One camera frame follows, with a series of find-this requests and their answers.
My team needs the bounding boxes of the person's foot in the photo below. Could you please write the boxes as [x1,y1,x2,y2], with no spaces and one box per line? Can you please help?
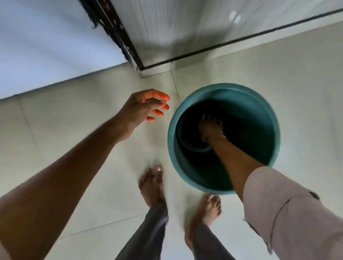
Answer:
[184,194,222,250]
[138,166,167,208]

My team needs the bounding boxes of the white door panel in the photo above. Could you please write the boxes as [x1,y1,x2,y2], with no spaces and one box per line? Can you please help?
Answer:
[0,0,128,100]

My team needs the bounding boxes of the dark door frame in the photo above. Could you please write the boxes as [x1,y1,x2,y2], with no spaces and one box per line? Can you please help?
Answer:
[78,0,145,72]

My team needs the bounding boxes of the person's left foot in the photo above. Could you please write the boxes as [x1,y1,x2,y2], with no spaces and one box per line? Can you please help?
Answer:
[138,166,167,208]

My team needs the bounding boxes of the dark grey left trouser leg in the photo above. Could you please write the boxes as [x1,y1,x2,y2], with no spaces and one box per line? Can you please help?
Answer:
[115,202,169,260]

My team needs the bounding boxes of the dark grey trouser leg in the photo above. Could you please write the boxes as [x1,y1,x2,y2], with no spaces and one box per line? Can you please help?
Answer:
[193,224,237,260]
[115,202,169,260]

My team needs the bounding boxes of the pale pink shirt sleeve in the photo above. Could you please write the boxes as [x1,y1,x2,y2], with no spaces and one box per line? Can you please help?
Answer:
[242,166,343,260]

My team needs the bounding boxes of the person's left hand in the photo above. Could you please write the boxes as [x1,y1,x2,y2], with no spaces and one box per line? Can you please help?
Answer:
[116,89,171,142]

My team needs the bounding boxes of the person's right foot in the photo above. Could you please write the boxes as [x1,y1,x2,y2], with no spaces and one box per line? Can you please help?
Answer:
[184,194,222,250]

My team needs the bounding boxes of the dark grey right trouser leg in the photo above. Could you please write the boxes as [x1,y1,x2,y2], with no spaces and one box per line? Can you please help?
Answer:
[193,224,237,260]

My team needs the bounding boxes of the person's left forearm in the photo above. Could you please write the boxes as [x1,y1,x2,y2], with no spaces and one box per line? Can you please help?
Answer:
[0,116,126,260]

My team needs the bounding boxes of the person's right forearm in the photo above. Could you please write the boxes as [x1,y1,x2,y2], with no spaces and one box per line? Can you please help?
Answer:
[209,136,265,202]

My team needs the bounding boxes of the person's right hand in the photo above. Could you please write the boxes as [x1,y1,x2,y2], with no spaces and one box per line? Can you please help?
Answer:
[199,114,227,145]

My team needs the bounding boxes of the green plastic bucket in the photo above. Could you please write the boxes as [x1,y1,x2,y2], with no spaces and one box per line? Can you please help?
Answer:
[167,83,281,195]

